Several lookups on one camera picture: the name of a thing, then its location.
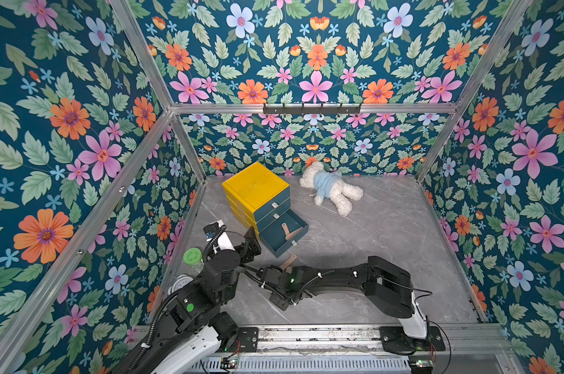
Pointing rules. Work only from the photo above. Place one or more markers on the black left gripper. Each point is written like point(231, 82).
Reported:
point(252, 245)

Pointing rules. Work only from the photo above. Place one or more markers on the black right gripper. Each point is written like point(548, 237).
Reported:
point(275, 281)

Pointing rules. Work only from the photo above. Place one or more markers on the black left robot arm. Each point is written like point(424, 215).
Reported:
point(189, 324)

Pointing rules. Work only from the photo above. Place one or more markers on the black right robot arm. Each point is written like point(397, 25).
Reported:
point(387, 286)

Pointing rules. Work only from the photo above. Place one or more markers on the yellow drawer cabinet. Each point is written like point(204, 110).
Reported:
point(249, 190)

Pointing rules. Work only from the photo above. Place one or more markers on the green lidded small jar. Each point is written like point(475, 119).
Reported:
point(193, 256)

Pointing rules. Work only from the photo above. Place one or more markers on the white round timer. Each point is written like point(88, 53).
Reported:
point(179, 282)

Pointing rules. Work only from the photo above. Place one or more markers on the white teddy bear blue shirt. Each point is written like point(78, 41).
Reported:
point(330, 185)

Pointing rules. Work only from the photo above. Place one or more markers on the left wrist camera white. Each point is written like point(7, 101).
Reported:
point(216, 234)

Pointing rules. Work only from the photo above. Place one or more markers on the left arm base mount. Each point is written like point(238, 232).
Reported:
point(237, 336)

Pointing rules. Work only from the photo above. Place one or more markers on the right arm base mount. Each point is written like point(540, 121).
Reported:
point(394, 340)

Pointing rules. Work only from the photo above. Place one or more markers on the black hook rail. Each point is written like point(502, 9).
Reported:
point(311, 109)

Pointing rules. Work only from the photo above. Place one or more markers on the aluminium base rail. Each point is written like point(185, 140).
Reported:
point(357, 348)

